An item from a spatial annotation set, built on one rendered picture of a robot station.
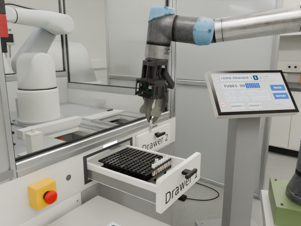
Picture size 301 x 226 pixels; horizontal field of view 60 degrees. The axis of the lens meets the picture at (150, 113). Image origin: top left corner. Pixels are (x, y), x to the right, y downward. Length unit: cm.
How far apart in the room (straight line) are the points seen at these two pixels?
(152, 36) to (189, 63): 192
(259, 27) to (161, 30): 30
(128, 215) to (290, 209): 52
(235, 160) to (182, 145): 119
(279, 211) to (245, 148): 88
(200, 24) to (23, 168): 66
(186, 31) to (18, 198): 69
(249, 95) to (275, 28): 84
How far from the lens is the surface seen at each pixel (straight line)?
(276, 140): 384
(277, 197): 102
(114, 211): 98
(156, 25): 79
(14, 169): 86
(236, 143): 175
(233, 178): 184
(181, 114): 281
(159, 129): 135
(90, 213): 99
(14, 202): 89
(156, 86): 78
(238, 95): 164
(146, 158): 105
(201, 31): 76
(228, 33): 88
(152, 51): 79
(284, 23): 89
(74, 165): 99
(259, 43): 243
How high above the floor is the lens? 129
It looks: 13 degrees down
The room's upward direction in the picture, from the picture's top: straight up
